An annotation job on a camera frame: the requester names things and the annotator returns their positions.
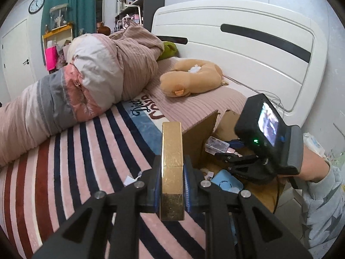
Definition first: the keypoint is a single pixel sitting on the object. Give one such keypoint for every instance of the pink ribbed pillow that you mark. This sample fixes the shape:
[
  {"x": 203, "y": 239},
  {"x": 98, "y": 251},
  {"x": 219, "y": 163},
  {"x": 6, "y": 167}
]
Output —
[{"x": 194, "y": 108}]

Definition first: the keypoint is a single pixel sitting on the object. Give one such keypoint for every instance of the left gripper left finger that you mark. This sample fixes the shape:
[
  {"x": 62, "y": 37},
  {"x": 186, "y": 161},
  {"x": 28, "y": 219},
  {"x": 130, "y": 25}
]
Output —
[{"x": 149, "y": 197}]

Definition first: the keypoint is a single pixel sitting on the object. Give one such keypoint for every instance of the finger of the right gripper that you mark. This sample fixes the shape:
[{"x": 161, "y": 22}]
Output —
[
  {"x": 230, "y": 159},
  {"x": 236, "y": 144}
]

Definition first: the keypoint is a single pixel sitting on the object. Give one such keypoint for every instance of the glass display case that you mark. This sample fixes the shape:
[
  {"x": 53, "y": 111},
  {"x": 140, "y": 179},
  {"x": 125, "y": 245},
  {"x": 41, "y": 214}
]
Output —
[{"x": 58, "y": 16}]

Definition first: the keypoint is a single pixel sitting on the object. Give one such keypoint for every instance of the pink gift bag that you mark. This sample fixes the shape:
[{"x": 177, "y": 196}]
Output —
[{"x": 51, "y": 56}]

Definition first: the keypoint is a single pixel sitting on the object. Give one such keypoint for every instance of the green plush toy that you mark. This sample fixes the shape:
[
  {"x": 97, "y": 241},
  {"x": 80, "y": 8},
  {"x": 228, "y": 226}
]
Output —
[{"x": 170, "y": 50}]

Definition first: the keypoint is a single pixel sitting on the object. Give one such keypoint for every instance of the rolled striped quilt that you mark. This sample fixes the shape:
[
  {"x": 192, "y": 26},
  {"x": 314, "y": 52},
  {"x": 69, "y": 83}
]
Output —
[{"x": 101, "y": 71}]

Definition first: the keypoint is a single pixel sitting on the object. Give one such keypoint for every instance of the teal curtain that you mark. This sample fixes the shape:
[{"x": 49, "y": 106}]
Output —
[{"x": 82, "y": 14}]

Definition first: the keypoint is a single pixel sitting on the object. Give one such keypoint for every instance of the striped plush bed blanket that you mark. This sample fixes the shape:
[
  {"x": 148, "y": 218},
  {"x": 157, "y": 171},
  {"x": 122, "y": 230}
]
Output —
[{"x": 45, "y": 186}]

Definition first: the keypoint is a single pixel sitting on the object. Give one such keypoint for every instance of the round wall clock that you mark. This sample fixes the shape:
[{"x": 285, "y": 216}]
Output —
[{"x": 35, "y": 6}]

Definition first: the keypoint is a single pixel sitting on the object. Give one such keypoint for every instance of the yellow small cabinet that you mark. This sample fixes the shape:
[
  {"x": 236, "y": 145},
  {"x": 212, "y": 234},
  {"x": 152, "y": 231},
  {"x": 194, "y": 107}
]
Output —
[{"x": 58, "y": 36}]

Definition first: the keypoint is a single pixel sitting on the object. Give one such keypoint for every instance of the gold rectangular box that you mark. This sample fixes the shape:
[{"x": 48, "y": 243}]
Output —
[{"x": 172, "y": 173}]

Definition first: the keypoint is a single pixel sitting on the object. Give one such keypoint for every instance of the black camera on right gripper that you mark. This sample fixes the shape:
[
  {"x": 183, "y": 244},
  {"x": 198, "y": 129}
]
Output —
[{"x": 263, "y": 131}]

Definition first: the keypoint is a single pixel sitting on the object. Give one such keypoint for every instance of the right forearm grey star sleeve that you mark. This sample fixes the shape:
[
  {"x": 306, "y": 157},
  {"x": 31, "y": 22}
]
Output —
[{"x": 322, "y": 217}]

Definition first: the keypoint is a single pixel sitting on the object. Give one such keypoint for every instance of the orange plush toy pillow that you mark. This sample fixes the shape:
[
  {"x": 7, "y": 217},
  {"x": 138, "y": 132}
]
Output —
[{"x": 191, "y": 76}]

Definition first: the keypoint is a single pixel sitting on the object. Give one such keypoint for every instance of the person's right hand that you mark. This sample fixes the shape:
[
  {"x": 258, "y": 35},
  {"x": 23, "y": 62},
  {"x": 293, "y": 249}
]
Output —
[{"x": 314, "y": 168}]

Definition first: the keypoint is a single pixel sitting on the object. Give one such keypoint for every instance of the clear bottle pink cap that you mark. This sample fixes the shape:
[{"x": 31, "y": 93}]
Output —
[{"x": 214, "y": 145}]

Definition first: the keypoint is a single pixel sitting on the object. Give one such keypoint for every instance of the white bed headboard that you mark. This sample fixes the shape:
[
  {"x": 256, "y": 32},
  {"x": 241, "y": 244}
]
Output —
[{"x": 259, "y": 47}]

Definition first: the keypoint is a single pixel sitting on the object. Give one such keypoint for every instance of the light blue square case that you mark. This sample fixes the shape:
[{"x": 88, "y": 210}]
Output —
[{"x": 227, "y": 182}]

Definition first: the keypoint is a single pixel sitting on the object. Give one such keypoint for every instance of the white door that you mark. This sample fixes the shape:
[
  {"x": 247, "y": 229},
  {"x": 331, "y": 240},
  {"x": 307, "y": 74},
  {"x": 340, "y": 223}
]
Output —
[{"x": 16, "y": 60}]

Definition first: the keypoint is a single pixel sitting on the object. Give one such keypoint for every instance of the black bookshelf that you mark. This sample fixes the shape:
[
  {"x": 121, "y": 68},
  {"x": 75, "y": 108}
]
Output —
[{"x": 141, "y": 11}]

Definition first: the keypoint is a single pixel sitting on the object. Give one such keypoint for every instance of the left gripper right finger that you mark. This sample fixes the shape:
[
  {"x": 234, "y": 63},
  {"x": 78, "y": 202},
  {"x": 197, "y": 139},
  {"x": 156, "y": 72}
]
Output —
[{"x": 195, "y": 198}]

